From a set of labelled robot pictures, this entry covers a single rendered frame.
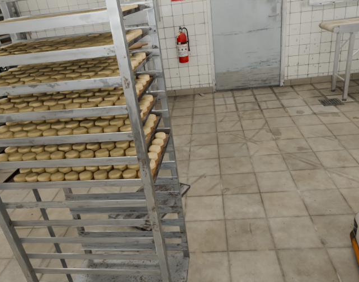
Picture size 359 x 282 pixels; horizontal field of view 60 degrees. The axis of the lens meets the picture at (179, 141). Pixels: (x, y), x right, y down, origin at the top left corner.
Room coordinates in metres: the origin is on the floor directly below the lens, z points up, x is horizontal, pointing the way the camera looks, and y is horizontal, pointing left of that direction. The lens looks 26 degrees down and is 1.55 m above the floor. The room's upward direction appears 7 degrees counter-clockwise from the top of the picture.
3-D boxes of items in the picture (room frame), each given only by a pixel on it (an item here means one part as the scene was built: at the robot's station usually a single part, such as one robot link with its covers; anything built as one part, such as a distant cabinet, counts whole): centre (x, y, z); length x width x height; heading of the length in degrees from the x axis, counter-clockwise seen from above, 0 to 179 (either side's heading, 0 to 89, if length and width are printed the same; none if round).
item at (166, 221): (1.36, 0.35, 0.42); 0.64 x 0.03 x 0.03; 80
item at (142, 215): (2.08, 0.29, 0.02); 0.60 x 0.40 x 0.03; 145
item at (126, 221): (0.97, 0.42, 0.78); 0.64 x 0.03 x 0.03; 80
